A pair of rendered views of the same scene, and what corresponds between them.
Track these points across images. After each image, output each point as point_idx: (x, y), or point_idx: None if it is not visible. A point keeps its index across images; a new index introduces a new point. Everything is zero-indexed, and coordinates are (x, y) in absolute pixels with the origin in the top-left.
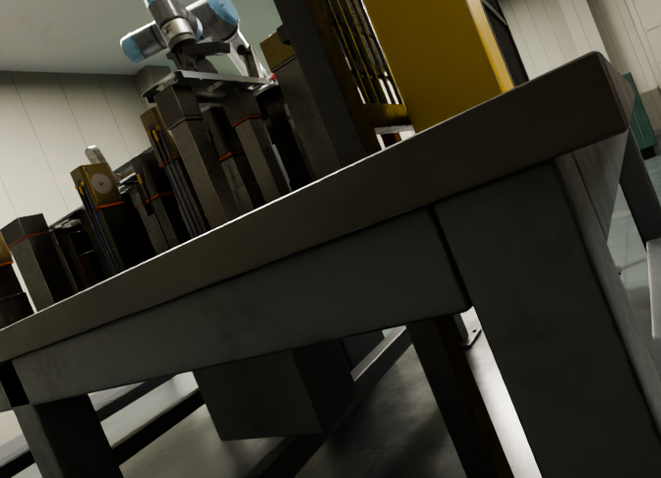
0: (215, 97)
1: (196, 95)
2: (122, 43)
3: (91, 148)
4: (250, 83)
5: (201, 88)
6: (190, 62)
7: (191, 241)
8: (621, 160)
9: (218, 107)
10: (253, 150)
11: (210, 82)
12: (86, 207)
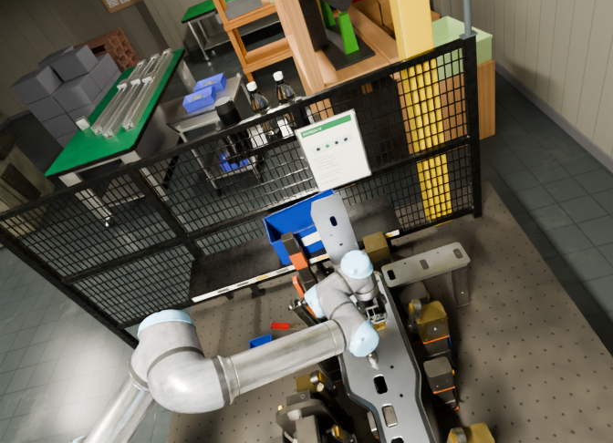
0: (413, 278)
1: (431, 271)
2: (377, 332)
3: (459, 427)
4: (397, 266)
5: (432, 262)
6: (380, 292)
7: (516, 221)
8: None
9: (414, 283)
10: None
11: (429, 258)
12: None
